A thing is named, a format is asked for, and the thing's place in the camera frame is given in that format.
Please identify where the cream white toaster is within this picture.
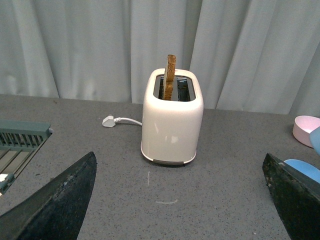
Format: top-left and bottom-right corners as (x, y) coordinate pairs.
(140, 68), (204, 165)

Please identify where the green dish rack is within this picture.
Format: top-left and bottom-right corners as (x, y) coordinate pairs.
(0, 119), (52, 195)

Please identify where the light blue plastic cup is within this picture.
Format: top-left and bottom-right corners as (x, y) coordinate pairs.
(284, 159), (320, 183)

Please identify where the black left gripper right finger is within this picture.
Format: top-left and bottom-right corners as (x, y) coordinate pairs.
(262, 153), (320, 240)

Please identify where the white power plug cable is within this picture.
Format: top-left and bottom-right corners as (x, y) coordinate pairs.
(101, 114), (144, 129)

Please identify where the pink plastic bowl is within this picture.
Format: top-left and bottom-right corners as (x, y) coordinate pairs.
(292, 115), (320, 148)

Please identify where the grey pleated curtain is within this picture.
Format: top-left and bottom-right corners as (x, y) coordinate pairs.
(0, 0), (320, 116)

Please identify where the toasted bread slice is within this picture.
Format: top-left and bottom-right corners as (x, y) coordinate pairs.
(163, 54), (176, 101)

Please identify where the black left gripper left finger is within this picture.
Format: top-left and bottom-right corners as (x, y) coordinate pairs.
(0, 152), (97, 240)

